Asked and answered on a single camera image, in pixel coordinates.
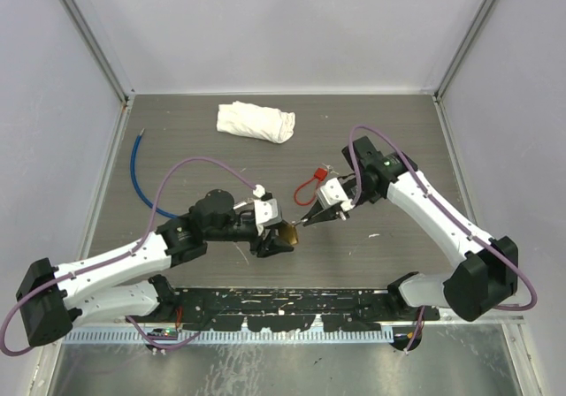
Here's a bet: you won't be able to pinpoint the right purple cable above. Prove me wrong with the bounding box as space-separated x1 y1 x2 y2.
348 125 539 355

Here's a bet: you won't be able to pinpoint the slotted cable duct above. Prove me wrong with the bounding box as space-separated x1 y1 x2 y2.
63 326 394 345

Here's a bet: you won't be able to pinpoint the silver keys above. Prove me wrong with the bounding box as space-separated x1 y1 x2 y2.
322 164 340 176

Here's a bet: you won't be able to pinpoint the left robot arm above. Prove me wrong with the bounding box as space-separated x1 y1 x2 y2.
16 189 298 347

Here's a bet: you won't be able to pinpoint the white crumpled cloth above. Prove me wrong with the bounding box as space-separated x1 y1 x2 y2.
216 101 296 144

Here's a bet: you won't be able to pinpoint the purple cable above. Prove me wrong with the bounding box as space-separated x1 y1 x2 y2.
0 156 266 356
348 125 539 355

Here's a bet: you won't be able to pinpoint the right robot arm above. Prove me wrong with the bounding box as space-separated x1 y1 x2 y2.
300 136 518 322

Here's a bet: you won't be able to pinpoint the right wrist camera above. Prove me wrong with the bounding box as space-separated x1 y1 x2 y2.
316 178 354 212

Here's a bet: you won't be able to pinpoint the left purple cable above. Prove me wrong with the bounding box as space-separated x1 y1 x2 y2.
0 156 266 356

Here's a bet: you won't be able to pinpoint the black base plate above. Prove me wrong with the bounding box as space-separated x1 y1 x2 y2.
134 288 418 332

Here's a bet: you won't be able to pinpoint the red cable padlock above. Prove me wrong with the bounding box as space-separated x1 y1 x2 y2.
293 168 329 206

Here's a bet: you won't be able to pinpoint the brass padlock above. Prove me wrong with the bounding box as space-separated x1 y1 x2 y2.
279 223 299 246

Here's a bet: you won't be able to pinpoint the blue cable lock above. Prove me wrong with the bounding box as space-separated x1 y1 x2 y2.
129 126 180 218

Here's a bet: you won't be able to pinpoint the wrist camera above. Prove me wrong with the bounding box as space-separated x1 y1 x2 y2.
252 184 283 233
316 178 354 212

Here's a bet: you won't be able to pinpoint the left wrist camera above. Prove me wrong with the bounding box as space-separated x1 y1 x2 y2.
252 184 283 233

